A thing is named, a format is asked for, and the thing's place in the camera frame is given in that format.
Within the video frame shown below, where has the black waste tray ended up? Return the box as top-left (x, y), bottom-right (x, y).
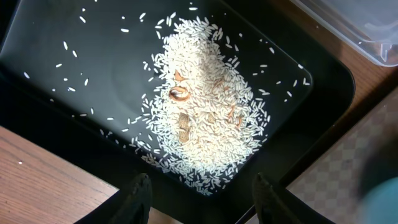
top-left (1, 1), bottom-right (355, 223)

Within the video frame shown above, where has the brown serving tray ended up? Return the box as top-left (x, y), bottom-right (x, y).
top-left (287, 90), bottom-right (397, 223)

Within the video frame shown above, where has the clear plastic waste bin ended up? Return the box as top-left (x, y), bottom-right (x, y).
top-left (292, 0), bottom-right (397, 67)

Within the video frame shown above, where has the peanut shell whole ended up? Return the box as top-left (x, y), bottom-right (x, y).
top-left (178, 113), bottom-right (190, 143)

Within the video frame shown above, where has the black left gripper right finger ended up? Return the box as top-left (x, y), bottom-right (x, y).
top-left (252, 172), bottom-right (335, 224)

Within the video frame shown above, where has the pile of rice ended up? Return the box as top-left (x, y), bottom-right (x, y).
top-left (23, 6), bottom-right (312, 197)

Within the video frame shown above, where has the light blue bowl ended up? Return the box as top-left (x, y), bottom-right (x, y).
top-left (361, 177), bottom-right (397, 224)

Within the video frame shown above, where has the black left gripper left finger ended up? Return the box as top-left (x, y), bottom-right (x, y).
top-left (74, 172), bottom-right (153, 224)

